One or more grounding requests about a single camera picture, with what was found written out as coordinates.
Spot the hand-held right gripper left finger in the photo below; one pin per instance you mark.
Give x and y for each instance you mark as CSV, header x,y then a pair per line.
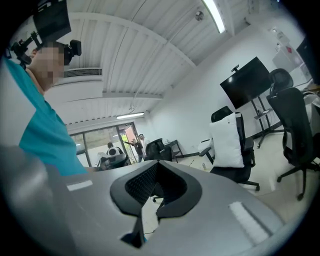
x,y
100,200

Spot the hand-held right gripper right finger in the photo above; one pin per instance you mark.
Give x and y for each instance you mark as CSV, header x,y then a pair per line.
x,y
212,225

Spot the white pillow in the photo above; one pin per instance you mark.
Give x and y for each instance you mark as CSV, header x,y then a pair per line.
x,y
226,142

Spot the black television stand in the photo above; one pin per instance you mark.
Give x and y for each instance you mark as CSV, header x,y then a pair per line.
x,y
261,115

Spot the black office chair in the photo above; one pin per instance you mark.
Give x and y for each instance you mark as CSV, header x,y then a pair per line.
x,y
232,174
117,160
292,125
157,150

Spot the small drink can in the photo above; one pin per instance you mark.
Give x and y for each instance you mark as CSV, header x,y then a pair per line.
x,y
203,166

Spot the glass sliding door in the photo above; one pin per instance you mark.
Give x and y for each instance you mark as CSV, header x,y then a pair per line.
x,y
95,140

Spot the long ceiling light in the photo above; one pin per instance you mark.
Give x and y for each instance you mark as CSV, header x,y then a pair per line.
x,y
130,116
215,15

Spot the small black table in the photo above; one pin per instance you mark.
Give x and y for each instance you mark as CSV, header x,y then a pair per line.
x,y
172,142

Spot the white ceiling air conditioner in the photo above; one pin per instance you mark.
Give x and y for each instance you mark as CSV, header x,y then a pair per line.
x,y
82,72

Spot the person's head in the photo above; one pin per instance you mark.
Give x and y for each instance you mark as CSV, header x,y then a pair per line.
x,y
47,67

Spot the large black television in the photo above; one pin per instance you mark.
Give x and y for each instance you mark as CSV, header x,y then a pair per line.
x,y
246,85

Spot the black webcam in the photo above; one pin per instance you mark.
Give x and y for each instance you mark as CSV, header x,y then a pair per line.
x,y
235,68

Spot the light grey cabinet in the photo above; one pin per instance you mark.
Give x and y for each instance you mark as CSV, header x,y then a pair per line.
x,y
285,60

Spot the ceiling smoke detector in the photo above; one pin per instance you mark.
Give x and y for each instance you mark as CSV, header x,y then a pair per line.
x,y
199,15

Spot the black head camera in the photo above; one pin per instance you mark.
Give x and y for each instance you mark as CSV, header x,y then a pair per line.
x,y
75,47

